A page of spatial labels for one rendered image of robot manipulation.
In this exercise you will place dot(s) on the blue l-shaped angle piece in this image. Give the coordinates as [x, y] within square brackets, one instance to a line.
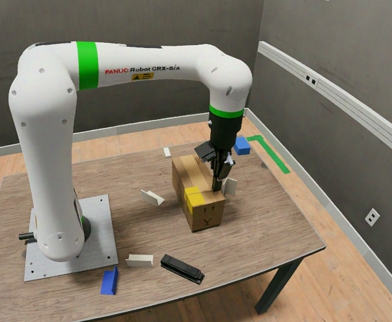
[109, 282]

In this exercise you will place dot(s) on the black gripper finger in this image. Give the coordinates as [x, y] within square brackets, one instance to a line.
[222, 171]
[214, 167]

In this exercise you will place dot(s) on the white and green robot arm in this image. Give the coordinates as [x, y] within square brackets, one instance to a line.
[43, 100]

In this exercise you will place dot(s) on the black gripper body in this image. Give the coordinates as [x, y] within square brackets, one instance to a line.
[223, 142]

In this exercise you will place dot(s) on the blue rectangular block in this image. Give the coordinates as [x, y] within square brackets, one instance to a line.
[241, 146]

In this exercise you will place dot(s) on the grey l-shaped corner guard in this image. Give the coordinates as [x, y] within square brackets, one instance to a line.
[229, 186]

